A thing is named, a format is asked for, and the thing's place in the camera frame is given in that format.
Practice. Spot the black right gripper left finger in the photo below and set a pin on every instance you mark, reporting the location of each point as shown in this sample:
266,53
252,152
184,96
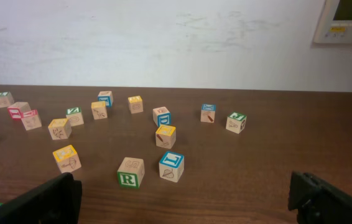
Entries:
56,201

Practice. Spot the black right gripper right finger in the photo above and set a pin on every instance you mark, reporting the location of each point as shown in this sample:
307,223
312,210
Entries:
318,202

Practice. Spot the yellow umbrella picture block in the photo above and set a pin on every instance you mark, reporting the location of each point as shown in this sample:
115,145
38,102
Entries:
67,159

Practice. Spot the yellow top bug block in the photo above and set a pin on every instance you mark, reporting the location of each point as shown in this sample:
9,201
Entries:
60,129

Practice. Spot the wooden block green R side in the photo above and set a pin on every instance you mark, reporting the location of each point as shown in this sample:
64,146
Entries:
131,172

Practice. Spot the green Z letter block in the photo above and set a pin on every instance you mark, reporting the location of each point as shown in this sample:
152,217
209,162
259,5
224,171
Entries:
75,117

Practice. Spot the red V letter block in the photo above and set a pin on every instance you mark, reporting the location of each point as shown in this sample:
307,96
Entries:
31,120

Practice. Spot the yellow top middle block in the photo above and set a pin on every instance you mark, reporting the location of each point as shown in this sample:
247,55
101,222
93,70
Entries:
99,110

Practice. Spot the red I side block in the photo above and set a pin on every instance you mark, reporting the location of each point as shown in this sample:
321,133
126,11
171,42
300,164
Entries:
17,109

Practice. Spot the blue side far block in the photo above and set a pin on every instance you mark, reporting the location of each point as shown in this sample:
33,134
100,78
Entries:
107,97

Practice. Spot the green J letter block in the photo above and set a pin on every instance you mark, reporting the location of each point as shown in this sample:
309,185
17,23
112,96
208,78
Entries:
236,122

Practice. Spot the blue L letter block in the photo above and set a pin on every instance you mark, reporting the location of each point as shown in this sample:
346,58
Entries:
171,166

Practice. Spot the green L letter block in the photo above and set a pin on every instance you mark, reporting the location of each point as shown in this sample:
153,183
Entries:
6,99

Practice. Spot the yellow top far block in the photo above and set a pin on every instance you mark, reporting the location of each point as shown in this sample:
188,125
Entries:
135,104

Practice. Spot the yellow K letter block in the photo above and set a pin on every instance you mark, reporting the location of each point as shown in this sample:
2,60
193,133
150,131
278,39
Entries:
165,136

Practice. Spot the blue D letter block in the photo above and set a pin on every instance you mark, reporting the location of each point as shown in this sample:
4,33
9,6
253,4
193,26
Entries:
161,115

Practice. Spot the blue X letter block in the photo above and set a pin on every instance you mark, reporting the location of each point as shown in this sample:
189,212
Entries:
208,113

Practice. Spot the white wall control panel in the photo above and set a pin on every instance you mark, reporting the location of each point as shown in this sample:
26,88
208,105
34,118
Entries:
335,23

